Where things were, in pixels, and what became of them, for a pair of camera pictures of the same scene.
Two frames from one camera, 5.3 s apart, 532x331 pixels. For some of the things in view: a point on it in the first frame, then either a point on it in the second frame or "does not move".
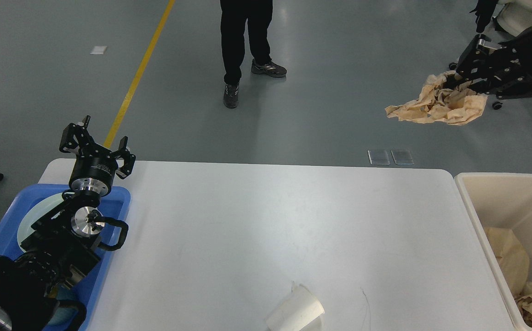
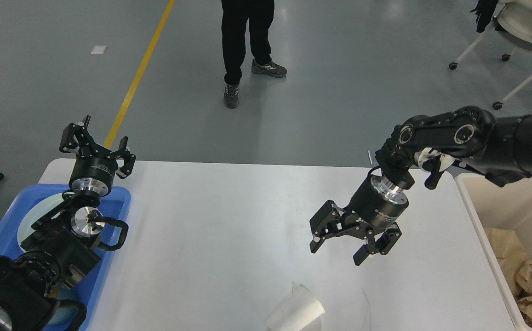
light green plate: [44, 208] does not move
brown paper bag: [513, 256] does not move
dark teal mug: [71, 313] does not move
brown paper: [437, 104] to [530, 276]
